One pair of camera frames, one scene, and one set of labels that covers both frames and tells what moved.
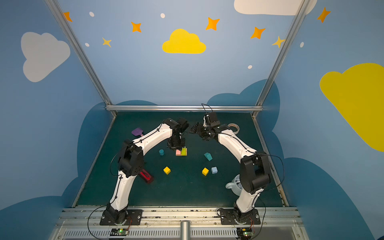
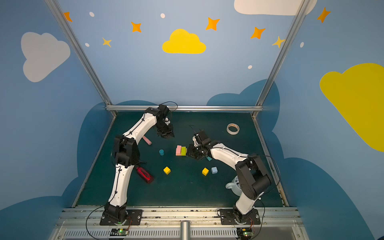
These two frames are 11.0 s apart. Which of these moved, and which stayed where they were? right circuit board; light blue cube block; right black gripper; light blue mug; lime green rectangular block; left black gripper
Moved: right black gripper; left black gripper
Stayed: right circuit board; light blue cube block; lime green rectangular block; light blue mug
